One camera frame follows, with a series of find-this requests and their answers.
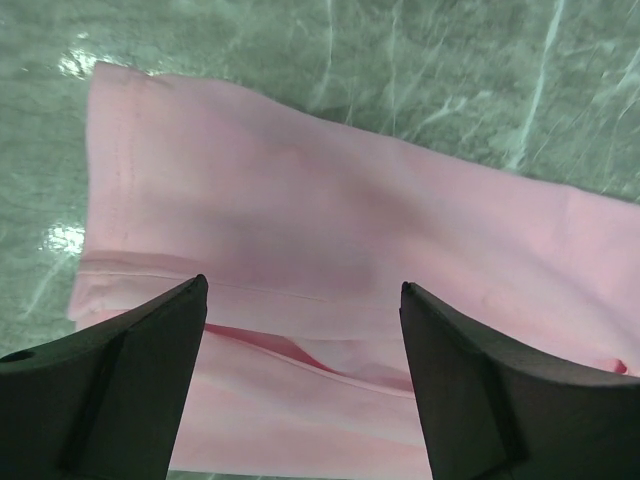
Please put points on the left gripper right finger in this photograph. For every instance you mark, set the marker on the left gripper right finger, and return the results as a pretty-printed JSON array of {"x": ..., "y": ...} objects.
[{"x": 491, "y": 407}]

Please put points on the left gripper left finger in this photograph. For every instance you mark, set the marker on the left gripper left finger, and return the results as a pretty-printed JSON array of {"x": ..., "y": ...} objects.
[{"x": 105, "y": 402}]

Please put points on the pink t shirt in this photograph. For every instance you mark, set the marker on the pink t shirt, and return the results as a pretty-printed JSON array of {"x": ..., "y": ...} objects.
[{"x": 306, "y": 230}]

